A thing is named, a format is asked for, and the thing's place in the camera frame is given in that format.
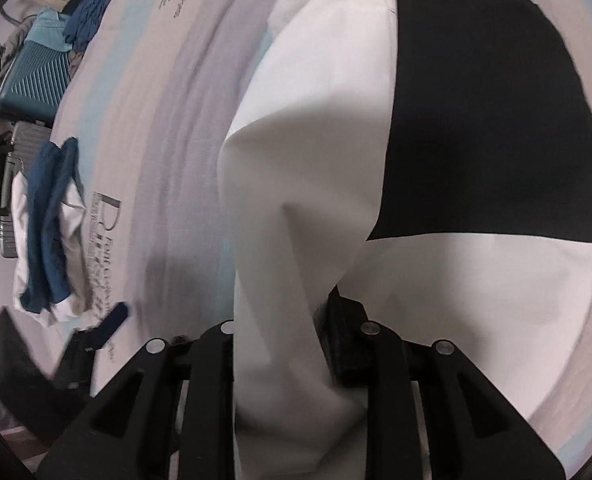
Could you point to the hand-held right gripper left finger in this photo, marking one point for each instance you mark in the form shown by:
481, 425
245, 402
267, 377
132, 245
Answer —
216, 355

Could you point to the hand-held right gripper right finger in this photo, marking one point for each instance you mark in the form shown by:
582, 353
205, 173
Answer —
346, 340

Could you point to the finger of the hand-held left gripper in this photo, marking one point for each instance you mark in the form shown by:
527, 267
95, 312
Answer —
13, 345
112, 322

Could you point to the black and white jacket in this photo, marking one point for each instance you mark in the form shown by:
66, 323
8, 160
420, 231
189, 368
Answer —
326, 160

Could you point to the white folded garment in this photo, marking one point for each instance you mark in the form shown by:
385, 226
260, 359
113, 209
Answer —
73, 230

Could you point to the dark blue folded garment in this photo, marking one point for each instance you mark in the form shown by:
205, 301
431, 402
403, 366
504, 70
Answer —
46, 200

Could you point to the striped bed sheet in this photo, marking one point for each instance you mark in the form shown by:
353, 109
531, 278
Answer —
176, 135

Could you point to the grey ribbed suitcase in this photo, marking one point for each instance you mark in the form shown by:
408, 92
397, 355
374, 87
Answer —
23, 145

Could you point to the teal ribbed suitcase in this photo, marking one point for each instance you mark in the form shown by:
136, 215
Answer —
31, 85

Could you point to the grey cloth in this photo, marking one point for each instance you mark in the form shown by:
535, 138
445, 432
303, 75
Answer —
11, 45

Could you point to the light blue cloth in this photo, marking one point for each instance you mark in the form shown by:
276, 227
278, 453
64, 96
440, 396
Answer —
46, 30

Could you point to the dark blue crumpled cloth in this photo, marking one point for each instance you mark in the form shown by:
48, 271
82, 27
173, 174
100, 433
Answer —
91, 15

